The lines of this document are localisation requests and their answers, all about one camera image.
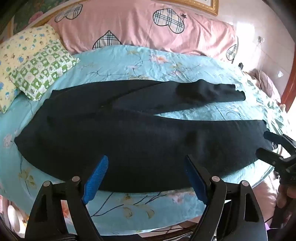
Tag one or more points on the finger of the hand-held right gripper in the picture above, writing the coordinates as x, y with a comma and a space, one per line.
270, 156
279, 140

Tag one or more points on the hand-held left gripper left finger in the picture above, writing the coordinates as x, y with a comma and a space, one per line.
97, 178

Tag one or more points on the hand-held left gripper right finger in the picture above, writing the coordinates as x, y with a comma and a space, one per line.
196, 180

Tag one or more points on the black pants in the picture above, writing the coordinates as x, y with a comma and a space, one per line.
138, 139

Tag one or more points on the person's right hand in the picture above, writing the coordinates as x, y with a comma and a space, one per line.
283, 195

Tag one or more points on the pale pink fabric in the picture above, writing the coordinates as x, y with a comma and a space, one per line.
266, 199

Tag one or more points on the reddish wooden board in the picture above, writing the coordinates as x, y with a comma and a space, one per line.
289, 92

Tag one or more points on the pink cloth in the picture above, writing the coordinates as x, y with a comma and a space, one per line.
268, 85

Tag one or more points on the black charger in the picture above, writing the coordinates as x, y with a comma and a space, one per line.
241, 66

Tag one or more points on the blue floral bed sheet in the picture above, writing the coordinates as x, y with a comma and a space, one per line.
161, 62

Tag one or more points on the green checkered pillow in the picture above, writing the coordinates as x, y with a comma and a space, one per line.
44, 67

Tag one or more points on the yellow patterned pillow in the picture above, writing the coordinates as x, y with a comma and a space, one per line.
18, 51

